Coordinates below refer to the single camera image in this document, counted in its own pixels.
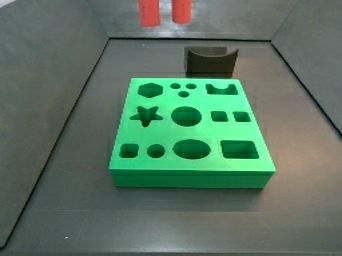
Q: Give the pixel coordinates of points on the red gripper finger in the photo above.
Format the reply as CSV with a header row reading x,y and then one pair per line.
x,y
149,12
182,11

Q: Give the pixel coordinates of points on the black u-shaped foam piece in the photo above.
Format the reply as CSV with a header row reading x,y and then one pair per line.
x,y
209,61

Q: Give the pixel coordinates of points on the green shape sorter block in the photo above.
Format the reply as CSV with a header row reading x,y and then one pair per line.
x,y
189,135

